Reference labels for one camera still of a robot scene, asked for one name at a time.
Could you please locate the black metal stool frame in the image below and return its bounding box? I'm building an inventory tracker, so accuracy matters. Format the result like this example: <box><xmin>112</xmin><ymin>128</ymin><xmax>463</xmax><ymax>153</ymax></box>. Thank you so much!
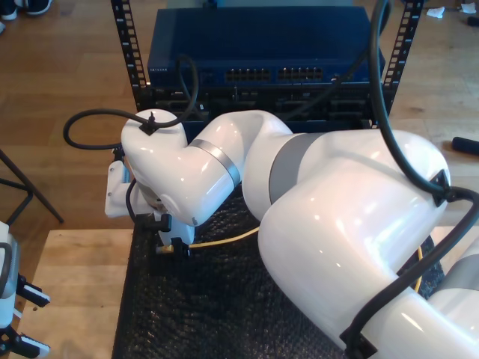
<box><xmin>0</xmin><ymin>148</ymin><xmax>64</xmax><ymax>239</ymax></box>

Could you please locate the yellow network cable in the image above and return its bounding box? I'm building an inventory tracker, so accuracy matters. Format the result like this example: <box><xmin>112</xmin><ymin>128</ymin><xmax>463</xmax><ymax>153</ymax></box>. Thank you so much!
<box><xmin>155</xmin><ymin>227</ymin><xmax>424</xmax><ymax>293</ymax></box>

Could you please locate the black bubble mat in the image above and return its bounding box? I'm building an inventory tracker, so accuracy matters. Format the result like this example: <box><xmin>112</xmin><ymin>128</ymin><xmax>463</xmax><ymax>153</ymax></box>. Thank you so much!
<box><xmin>112</xmin><ymin>186</ymin><xmax>446</xmax><ymax>359</ymax></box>

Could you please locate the black perforated rack post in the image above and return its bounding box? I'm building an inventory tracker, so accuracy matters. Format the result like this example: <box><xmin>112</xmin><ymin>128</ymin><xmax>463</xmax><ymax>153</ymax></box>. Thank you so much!
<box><xmin>368</xmin><ymin>0</ymin><xmax>426</xmax><ymax>128</ymax></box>
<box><xmin>110</xmin><ymin>0</ymin><xmax>153</xmax><ymax>113</ymax></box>

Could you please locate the blue network switch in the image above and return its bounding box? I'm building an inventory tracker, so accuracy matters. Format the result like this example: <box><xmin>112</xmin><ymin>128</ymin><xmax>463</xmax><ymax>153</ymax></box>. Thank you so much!
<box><xmin>147</xmin><ymin>6</ymin><xmax>386</xmax><ymax>86</ymax></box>

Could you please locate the dark shoe white sole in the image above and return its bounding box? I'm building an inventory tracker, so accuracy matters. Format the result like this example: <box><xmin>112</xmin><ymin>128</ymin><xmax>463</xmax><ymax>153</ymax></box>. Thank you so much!
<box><xmin>25</xmin><ymin>0</ymin><xmax>54</xmax><ymax>16</ymax></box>
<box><xmin>0</xmin><ymin>0</ymin><xmax>19</xmax><ymax>22</ymax></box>

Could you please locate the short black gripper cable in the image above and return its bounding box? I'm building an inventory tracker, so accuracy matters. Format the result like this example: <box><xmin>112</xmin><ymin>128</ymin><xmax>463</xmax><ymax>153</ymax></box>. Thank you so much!
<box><xmin>125</xmin><ymin>179</ymin><xmax>174</xmax><ymax>233</ymax></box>

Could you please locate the blue recessed rack panel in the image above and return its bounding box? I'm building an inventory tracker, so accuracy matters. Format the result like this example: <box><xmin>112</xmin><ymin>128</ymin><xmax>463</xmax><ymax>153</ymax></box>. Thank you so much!
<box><xmin>185</xmin><ymin>120</ymin><xmax>372</xmax><ymax>140</ymax></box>

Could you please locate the black cylinder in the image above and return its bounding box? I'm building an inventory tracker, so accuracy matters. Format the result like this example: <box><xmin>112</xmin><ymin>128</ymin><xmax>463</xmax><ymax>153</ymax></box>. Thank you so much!
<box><xmin>451</xmin><ymin>136</ymin><xmax>479</xmax><ymax>156</ymax></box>

